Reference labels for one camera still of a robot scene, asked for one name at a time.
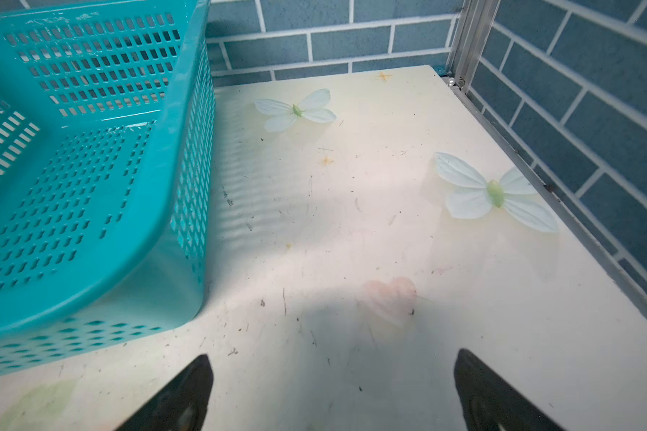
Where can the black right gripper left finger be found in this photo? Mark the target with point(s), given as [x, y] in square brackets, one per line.
[180, 405]

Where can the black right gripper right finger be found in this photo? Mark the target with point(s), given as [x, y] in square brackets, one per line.
[490, 403]

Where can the teal perforated plastic basket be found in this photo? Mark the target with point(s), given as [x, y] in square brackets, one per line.
[106, 131]

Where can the aluminium corner post right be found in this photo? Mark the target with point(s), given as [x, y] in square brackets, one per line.
[474, 25]

